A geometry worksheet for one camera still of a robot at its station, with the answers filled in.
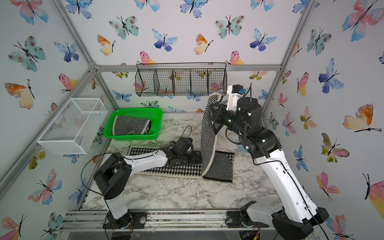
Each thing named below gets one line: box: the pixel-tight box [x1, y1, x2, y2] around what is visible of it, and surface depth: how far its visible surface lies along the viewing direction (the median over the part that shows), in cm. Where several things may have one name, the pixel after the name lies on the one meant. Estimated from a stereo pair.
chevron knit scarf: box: [112, 115, 152, 136], surface depth 103 cm
